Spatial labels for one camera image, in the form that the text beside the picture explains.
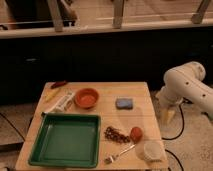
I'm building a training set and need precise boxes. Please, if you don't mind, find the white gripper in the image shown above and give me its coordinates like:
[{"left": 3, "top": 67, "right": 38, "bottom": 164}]
[{"left": 156, "top": 87, "right": 182, "bottom": 124}]

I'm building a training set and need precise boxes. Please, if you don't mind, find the blue sponge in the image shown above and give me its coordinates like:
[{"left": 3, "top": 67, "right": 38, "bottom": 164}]
[{"left": 115, "top": 98, "right": 133, "bottom": 109}]

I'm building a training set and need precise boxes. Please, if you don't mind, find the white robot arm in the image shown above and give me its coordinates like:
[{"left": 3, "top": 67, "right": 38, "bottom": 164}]
[{"left": 156, "top": 61, "right": 213, "bottom": 124}]

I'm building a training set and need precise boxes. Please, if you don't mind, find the green plastic tray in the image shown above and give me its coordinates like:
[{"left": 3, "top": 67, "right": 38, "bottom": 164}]
[{"left": 28, "top": 114, "right": 101, "bottom": 168}]

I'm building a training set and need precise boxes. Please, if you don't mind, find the orange tomato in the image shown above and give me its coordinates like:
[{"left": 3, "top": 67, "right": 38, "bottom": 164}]
[{"left": 130, "top": 127, "right": 143, "bottom": 143}]

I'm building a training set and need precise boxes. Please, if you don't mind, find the white cup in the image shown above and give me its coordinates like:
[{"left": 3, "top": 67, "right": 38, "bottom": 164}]
[{"left": 143, "top": 141, "right": 163, "bottom": 162}]

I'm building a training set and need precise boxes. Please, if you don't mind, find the wooden table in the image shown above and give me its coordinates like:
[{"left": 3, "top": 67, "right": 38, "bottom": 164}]
[{"left": 15, "top": 82, "right": 168, "bottom": 171}]

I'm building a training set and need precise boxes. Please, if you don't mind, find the bunch of dark grapes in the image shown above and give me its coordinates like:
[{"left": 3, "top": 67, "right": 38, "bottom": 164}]
[{"left": 104, "top": 126, "right": 130, "bottom": 143}]

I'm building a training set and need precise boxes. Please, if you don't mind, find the silver fork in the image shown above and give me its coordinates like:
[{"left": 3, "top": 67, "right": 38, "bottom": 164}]
[{"left": 104, "top": 144, "right": 136, "bottom": 164}]

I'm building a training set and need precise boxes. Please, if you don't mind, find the orange bowl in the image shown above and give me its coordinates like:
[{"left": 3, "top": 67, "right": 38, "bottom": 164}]
[{"left": 74, "top": 88, "right": 99, "bottom": 109}]

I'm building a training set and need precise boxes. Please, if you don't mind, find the white tube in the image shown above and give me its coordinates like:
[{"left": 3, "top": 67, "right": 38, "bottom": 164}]
[{"left": 44, "top": 92, "right": 75, "bottom": 114}]

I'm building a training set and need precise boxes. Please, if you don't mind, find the yellow banana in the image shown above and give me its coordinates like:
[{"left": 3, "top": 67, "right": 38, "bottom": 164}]
[{"left": 45, "top": 89, "right": 59, "bottom": 102}]

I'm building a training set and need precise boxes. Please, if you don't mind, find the black cable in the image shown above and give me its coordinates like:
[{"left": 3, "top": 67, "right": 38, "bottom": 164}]
[{"left": 161, "top": 103, "right": 186, "bottom": 171}]

